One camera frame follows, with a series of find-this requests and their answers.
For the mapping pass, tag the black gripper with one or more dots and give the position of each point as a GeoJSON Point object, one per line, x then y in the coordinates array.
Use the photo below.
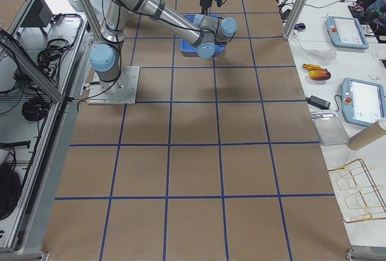
{"type": "Point", "coordinates": [205, 3]}

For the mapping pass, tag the blue plastic tray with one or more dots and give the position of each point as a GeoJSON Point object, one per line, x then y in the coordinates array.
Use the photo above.
{"type": "Point", "coordinates": [188, 50]}

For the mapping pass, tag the metal tin tray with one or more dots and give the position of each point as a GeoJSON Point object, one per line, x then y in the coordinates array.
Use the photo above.
{"type": "Point", "coordinates": [330, 131]}

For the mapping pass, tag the brass cylinder tool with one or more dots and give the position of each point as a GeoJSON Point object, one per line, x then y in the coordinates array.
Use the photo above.
{"type": "Point", "coordinates": [312, 67]}

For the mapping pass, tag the clear light bulb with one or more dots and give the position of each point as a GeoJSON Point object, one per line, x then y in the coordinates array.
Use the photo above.
{"type": "Point", "coordinates": [323, 55]}

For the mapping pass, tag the mango fruit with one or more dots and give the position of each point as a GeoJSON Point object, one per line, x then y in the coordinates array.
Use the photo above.
{"type": "Point", "coordinates": [319, 74]}

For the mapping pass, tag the teach pendant far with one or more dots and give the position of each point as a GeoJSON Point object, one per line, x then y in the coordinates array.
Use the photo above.
{"type": "Point", "coordinates": [346, 32]}

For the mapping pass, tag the teach pendant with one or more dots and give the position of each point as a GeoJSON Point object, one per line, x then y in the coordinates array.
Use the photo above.
{"type": "Point", "coordinates": [363, 102]}
{"type": "Point", "coordinates": [346, 32]}

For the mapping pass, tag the black power adapter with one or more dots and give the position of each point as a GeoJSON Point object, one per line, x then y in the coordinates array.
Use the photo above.
{"type": "Point", "coordinates": [318, 102]}

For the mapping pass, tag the teach pendant near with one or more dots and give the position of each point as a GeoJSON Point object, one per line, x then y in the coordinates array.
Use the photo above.
{"type": "Point", "coordinates": [363, 102]}

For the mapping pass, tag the cardboard tube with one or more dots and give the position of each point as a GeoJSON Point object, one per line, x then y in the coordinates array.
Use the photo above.
{"type": "Point", "coordinates": [368, 135]}

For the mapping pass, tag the wrist camera blue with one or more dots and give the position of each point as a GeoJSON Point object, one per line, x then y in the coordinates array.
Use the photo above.
{"type": "Point", "coordinates": [218, 2]}

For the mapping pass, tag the aluminium frame post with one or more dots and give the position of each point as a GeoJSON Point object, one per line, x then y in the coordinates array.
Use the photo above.
{"type": "Point", "coordinates": [293, 18]}

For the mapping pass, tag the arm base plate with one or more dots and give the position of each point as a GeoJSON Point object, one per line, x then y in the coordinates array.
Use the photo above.
{"type": "Point", "coordinates": [123, 92]}

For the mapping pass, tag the gold wire rack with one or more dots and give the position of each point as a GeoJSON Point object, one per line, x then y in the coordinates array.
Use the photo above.
{"type": "Point", "coordinates": [359, 196]}

